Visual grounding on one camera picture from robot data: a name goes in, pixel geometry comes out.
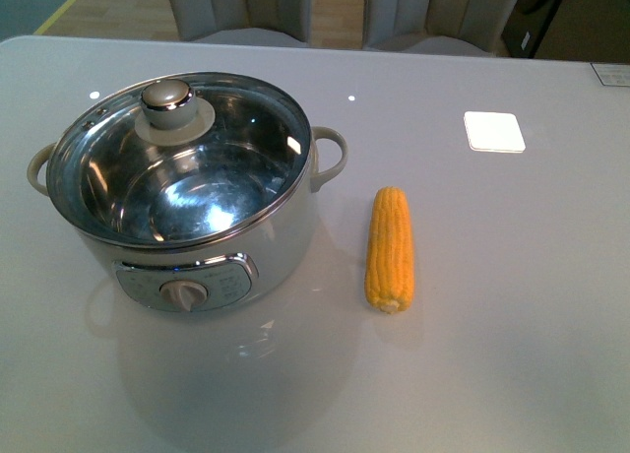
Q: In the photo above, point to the left beige upholstered chair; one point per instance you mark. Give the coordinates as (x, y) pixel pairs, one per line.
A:
(275, 23)

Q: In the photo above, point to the right beige upholstered chair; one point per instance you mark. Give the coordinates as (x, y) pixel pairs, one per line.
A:
(437, 27)

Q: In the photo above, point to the table corner label sticker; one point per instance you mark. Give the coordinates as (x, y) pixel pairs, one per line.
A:
(612, 74)

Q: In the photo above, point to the glass pot lid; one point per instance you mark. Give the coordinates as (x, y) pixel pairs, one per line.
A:
(108, 180)

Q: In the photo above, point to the beige upholstered chair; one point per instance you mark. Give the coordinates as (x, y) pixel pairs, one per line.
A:
(275, 23)
(437, 27)

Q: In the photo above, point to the yellow corn cob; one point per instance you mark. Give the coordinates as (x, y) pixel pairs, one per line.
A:
(389, 272)

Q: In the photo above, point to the white electric cooking pot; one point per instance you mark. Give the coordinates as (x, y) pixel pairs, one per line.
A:
(220, 273)

